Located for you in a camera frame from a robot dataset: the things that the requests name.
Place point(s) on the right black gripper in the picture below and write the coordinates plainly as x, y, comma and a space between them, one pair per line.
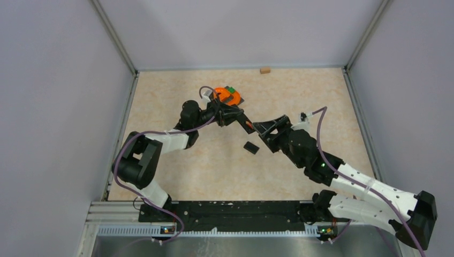
283, 126

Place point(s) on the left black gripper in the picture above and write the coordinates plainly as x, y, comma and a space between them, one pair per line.
225, 114

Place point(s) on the black remote control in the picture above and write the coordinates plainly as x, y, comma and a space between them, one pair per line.
242, 119

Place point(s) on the black battery cover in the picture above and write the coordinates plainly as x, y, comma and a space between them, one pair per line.
250, 147

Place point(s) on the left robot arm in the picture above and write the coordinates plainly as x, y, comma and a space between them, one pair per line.
135, 165

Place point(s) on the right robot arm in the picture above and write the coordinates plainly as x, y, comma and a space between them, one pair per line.
408, 216

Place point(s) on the small wooden block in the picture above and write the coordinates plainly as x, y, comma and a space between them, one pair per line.
265, 70

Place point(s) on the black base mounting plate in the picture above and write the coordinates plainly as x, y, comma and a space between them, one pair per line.
238, 216

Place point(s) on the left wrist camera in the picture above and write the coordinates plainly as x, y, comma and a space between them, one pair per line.
207, 96

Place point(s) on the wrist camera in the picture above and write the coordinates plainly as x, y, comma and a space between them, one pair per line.
207, 96
303, 122

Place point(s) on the orange plastic ring toy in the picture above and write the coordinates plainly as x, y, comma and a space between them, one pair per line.
225, 97

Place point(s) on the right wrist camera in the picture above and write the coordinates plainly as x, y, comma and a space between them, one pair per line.
303, 122

